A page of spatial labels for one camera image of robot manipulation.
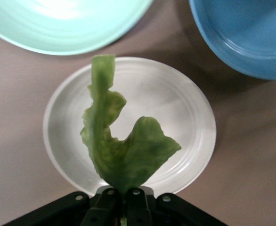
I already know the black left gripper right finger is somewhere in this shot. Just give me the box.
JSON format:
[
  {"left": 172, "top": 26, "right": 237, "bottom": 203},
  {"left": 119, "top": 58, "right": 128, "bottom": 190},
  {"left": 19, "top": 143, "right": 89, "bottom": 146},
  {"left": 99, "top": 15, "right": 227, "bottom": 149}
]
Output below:
[{"left": 125, "top": 188, "right": 228, "bottom": 226}]

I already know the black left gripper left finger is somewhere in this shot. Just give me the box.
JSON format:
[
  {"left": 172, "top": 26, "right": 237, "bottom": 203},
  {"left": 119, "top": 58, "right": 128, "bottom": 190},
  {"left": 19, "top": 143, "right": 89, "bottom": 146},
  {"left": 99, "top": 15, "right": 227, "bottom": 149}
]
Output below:
[{"left": 1, "top": 188, "right": 124, "bottom": 226}]

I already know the light green plate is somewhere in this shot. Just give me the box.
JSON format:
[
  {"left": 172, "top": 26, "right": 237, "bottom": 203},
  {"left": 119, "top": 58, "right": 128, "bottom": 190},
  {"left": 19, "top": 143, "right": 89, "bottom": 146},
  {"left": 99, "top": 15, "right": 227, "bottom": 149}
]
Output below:
[{"left": 0, "top": 0, "right": 153, "bottom": 57}]

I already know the green lettuce leaf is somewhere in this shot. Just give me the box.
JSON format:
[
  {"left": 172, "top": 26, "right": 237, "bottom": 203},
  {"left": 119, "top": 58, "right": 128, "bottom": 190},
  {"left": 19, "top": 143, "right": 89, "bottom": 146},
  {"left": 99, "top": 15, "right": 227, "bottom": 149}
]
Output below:
[{"left": 80, "top": 54, "right": 182, "bottom": 196}]

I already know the blue plate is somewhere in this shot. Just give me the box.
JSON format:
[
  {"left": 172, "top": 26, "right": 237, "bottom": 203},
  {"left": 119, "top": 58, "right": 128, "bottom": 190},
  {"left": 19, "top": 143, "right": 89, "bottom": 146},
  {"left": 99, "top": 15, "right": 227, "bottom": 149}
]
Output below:
[{"left": 189, "top": 0, "right": 276, "bottom": 81}]

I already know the beige plate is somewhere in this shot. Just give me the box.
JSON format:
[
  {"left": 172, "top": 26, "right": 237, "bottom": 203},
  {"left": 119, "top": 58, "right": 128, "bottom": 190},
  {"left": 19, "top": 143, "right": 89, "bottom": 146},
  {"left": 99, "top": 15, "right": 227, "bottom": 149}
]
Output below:
[{"left": 42, "top": 56, "right": 217, "bottom": 199}]

